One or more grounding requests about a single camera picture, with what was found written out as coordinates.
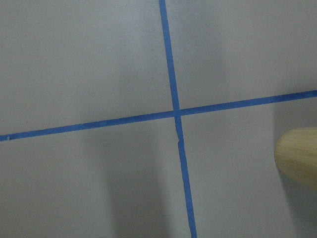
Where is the wooden chopstick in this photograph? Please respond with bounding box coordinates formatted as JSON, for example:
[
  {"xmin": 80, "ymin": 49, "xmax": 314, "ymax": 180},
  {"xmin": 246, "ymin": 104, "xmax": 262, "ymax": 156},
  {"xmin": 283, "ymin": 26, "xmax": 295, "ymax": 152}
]
[{"xmin": 274, "ymin": 127, "xmax": 317, "ymax": 190}]

